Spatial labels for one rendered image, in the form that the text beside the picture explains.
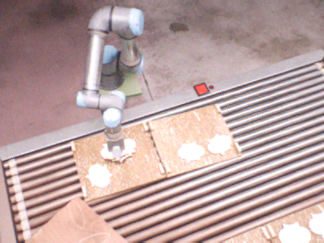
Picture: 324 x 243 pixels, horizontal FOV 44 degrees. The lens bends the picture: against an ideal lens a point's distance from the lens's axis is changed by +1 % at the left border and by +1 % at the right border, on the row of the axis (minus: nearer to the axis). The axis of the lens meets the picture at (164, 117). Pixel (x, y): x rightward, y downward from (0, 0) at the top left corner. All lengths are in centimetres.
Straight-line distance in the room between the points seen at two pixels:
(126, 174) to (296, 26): 282
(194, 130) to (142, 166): 35
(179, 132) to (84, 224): 71
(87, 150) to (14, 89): 174
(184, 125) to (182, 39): 190
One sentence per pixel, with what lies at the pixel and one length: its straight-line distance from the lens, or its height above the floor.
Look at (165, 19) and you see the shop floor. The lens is 416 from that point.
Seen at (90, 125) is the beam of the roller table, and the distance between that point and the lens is 221.
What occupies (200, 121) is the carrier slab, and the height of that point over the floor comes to 94.
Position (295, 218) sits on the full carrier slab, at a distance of 202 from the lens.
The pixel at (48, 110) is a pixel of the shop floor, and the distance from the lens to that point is 349.
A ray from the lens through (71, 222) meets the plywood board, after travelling 183.
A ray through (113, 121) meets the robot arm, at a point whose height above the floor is 129.
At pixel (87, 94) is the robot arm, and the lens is 186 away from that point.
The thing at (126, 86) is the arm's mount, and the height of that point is 90.
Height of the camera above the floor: 272
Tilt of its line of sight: 55 degrees down
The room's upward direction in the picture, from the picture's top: 2 degrees clockwise
